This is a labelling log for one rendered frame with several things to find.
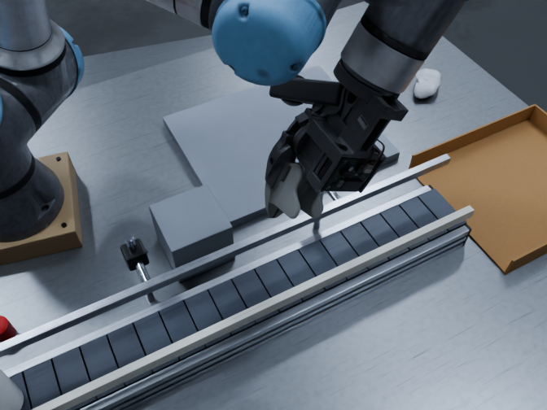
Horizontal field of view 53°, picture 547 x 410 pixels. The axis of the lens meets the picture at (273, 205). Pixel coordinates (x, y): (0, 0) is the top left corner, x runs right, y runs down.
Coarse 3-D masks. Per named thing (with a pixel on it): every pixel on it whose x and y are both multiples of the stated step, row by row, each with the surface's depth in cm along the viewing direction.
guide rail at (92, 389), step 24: (456, 216) 86; (408, 240) 83; (360, 264) 80; (312, 288) 78; (240, 312) 75; (264, 312) 76; (192, 336) 73; (216, 336) 74; (144, 360) 71; (168, 360) 73; (96, 384) 69; (48, 408) 67
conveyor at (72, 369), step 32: (384, 224) 89; (416, 224) 89; (288, 256) 85; (320, 256) 85; (352, 256) 85; (224, 288) 82; (256, 288) 82; (288, 288) 82; (160, 320) 78; (192, 320) 79; (256, 320) 78; (96, 352) 75; (128, 352) 75; (192, 352) 75; (32, 384) 73; (64, 384) 73; (128, 384) 73
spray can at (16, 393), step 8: (0, 376) 65; (0, 384) 65; (8, 384) 67; (0, 392) 65; (8, 392) 67; (16, 392) 69; (0, 400) 65; (8, 400) 67; (16, 400) 69; (24, 400) 71; (0, 408) 66; (8, 408) 68; (16, 408) 69
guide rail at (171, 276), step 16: (432, 160) 87; (448, 160) 87; (400, 176) 85; (416, 176) 86; (368, 192) 83; (336, 208) 81; (288, 224) 79; (304, 224) 80; (256, 240) 77; (208, 256) 75; (224, 256) 76; (176, 272) 74; (192, 272) 75; (144, 288) 72; (96, 304) 71; (112, 304) 71; (64, 320) 69; (80, 320) 70; (16, 336) 68; (32, 336) 68; (48, 336) 69; (0, 352) 67
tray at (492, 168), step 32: (480, 128) 105; (512, 128) 110; (544, 128) 109; (416, 160) 102; (480, 160) 104; (512, 160) 104; (544, 160) 104; (448, 192) 99; (480, 192) 99; (512, 192) 99; (544, 192) 99; (480, 224) 95; (512, 224) 95; (544, 224) 95; (512, 256) 91
